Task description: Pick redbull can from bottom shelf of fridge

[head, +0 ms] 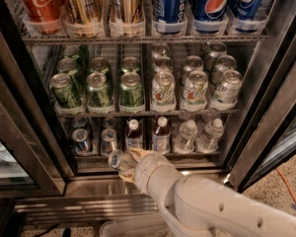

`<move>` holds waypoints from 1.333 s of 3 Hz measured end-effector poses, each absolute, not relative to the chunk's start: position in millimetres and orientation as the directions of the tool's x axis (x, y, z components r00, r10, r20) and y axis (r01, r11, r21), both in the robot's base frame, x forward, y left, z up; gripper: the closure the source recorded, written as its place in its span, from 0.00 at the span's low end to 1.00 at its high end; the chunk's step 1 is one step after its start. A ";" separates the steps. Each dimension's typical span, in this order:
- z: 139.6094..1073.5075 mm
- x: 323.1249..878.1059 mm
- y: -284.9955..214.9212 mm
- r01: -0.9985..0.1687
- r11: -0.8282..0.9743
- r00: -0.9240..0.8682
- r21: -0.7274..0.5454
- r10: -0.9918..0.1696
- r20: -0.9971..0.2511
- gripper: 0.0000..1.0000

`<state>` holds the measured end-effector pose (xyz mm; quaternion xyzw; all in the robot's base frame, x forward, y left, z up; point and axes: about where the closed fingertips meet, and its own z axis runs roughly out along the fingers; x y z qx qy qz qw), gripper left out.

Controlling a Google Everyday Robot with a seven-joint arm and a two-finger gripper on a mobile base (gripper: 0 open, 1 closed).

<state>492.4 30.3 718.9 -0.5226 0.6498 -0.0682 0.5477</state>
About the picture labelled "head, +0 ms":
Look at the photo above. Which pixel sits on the blue Pepsi can middle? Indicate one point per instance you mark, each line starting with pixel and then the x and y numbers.
pixel 209 16

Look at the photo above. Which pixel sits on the white diet can front left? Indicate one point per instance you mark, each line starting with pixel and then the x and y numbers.
pixel 163 88

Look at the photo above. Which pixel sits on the green can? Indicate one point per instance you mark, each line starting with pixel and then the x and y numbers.
pixel 130 90
pixel 76 52
pixel 65 91
pixel 99 90

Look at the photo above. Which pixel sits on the green can second row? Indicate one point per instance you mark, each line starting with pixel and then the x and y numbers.
pixel 130 64
pixel 99 64
pixel 70 67

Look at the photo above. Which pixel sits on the clear plastic bin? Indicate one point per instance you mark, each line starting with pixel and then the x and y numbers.
pixel 150 225

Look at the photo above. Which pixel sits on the green can back left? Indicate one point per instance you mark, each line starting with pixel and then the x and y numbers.
pixel 76 52

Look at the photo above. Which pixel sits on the green can front middle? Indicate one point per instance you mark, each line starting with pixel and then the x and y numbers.
pixel 99 90

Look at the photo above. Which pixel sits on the green can second row left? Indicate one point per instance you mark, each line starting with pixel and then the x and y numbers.
pixel 70 67

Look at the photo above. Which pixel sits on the green can second row right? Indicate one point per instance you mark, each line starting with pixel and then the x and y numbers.
pixel 130 64

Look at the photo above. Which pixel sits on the silver can back right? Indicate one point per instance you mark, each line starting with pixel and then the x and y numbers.
pixel 210 51

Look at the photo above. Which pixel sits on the open fridge door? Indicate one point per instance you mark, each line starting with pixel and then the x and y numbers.
pixel 273 140

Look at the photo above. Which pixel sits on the gold can left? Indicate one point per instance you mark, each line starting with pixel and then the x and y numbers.
pixel 84 15

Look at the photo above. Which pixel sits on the brown tea bottle left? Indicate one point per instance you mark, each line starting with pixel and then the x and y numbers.
pixel 133 135

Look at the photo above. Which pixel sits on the clear water bottle left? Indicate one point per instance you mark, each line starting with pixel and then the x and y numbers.
pixel 184 140

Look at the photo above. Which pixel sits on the brown tea bottle right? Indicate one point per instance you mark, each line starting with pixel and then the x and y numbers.
pixel 161 136

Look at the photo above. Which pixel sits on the middle wire shelf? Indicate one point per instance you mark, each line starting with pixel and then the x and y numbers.
pixel 146 114

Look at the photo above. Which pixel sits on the brown tea bottle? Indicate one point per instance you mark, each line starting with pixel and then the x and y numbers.
pixel 161 136
pixel 133 135

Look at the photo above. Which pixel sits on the gold can right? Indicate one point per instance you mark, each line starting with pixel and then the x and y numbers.
pixel 126 17

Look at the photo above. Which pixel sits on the gold can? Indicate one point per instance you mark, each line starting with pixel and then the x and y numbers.
pixel 84 15
pixel 126 17

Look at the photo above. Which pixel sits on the white diet can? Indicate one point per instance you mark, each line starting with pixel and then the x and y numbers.
pixel 222 64
pixel 163 88
pixel 228 87
pixel 196 85
pixel 192 62
pixel 162 63

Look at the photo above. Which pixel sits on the clear water bottle right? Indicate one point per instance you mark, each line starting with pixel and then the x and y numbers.
pixel 207 142

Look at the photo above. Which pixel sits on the red bull can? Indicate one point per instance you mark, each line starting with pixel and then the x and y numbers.
pixel 109 141
pixel 80 123
pixel 82 139
pixel 122 161

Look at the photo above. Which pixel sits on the silver can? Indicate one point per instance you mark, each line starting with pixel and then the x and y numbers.
pixel 210 51
pixel 159 50

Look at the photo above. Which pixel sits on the top wire shelf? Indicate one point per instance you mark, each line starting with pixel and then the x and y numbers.
pixel 124 40

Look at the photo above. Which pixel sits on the blue Pepsi can right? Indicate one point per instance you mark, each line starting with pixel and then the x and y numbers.
pixel 247 11

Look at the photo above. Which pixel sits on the clear water bottle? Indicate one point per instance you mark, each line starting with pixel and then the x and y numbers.
pixel 184 140
pixel 207 142

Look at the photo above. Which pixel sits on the red Coca-Cola can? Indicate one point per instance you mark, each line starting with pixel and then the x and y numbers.
pixel 45 13

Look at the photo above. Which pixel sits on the white diet can front right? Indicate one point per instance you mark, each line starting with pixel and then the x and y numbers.
pixel 228 87

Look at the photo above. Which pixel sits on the green can front right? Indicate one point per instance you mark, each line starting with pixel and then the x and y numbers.
pixel 130 90

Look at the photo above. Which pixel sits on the wire shelf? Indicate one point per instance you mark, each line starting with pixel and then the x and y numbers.
pixel 124 40
pixel 146 114

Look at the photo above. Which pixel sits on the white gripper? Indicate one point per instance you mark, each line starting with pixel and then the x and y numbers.
pixel 142 170

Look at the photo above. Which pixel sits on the green can second row middle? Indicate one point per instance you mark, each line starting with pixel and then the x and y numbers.
pixel 99 64

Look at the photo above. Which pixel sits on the white diet can front middle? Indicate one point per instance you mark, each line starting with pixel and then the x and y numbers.
pixel 196 85

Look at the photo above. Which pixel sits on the stainless steel fridge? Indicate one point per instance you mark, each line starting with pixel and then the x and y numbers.
pixel 48 183

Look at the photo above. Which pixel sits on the blue Pepsi can left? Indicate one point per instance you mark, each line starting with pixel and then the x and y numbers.
pixel 167 15

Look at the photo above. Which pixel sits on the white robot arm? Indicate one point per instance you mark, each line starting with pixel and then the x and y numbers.
pixel 192 205

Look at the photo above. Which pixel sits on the blue pepsi can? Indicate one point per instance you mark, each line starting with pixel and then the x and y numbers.
pixel 247 11
pixel 167 15
pixel 209 16

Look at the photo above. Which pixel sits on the green can front left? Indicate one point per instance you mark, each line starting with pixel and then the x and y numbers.
pixel 65 91

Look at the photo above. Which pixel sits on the silver can back left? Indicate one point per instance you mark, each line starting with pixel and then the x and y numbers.
pixel 159 50

